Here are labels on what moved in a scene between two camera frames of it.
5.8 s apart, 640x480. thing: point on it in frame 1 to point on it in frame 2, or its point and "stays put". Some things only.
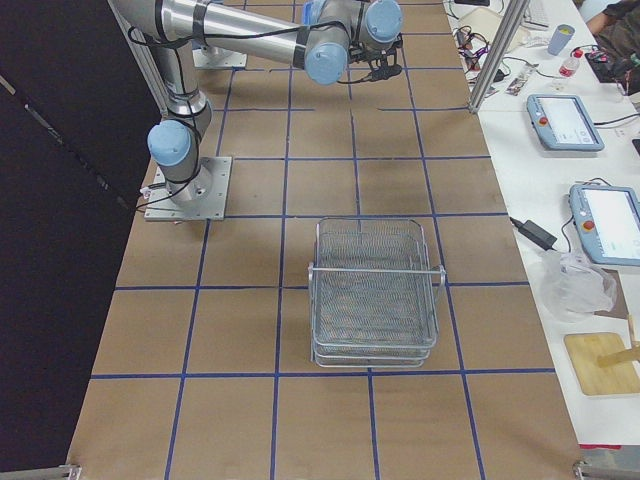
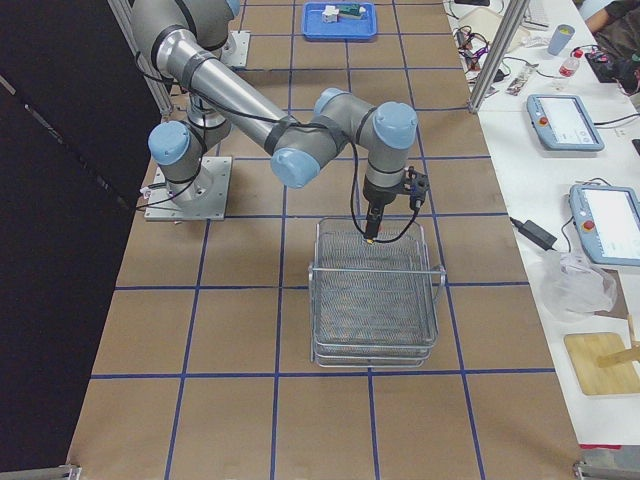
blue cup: x=559 y=38 stays put
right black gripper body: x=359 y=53 to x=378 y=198
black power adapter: x=535 y=234 stays put
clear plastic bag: x=574 y=288 stays put
